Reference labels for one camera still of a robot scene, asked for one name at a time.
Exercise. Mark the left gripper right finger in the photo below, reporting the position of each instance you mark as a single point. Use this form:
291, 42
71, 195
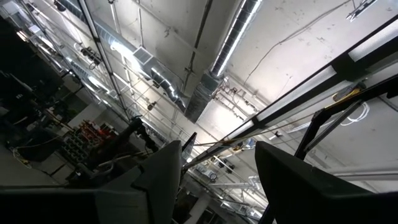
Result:
311, 196

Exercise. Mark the black aluminium table frame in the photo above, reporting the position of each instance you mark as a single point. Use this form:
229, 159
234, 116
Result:
342, 67

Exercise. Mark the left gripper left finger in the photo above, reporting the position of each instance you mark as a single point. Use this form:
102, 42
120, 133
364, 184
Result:
155, 186

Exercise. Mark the silver ceiling air duct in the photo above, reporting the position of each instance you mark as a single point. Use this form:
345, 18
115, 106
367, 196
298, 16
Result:
161, 77

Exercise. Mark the parts bin rack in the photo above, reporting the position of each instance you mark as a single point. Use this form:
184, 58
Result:
84, 140

